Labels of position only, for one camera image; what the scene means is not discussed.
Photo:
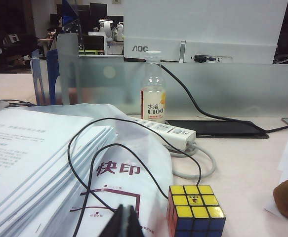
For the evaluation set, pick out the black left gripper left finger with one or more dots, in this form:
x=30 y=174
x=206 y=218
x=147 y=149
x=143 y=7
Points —
x=116 y=227

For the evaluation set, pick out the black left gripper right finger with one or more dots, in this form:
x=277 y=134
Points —
x=134 y=227

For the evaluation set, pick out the coloured Rubik's cube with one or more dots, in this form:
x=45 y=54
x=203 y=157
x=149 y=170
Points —
x=195 y=202

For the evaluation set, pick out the white plastic bag red print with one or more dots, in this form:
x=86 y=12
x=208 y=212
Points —
x=138 y=138

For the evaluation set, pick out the white power strip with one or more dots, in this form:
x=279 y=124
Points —
x=178 y=134

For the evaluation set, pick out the stack of printed papers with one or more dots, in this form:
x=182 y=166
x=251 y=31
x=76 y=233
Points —
x=30 y=148

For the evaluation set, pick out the clear drink bottle orange label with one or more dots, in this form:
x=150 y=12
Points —
x=153 y=108

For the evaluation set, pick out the frosted tall partition panel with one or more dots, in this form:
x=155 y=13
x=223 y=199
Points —
x=67 y=69

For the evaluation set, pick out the blue file holder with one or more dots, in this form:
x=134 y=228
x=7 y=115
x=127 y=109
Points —
x=52 y=74

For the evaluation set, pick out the frosted glass desk partition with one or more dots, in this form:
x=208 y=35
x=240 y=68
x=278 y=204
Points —
x=232 y=89

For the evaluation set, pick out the white AOC monitor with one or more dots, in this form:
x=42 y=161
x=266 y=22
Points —
x=195 y=24

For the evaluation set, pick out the blue patterned calibration board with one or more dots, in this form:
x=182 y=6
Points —
x=68 y=14

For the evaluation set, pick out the black flat base plate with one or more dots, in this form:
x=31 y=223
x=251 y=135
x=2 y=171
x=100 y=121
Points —
x=220 y=128

